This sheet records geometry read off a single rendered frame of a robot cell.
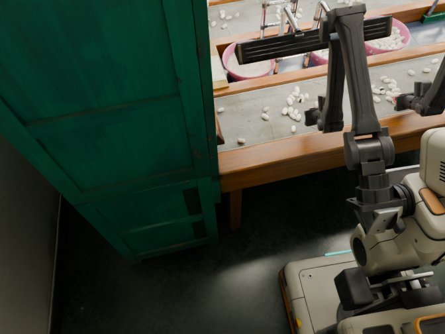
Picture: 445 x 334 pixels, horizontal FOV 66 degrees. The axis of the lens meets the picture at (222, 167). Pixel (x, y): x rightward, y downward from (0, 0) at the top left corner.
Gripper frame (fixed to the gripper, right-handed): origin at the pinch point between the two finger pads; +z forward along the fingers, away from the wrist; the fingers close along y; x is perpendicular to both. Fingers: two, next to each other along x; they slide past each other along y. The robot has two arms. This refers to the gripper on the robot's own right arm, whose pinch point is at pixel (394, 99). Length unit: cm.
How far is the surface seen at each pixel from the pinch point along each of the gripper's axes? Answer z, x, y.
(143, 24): -63, -45, 100
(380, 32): -10.7, -30.2, 13.1
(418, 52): 19.3, -15.6, -25.9
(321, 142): -10.3, 8.7, 40.5
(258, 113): 9, -4, 61
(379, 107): 1.0, 2.7, 7.0
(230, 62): 38, -27, 65
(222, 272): 20, 83, 92
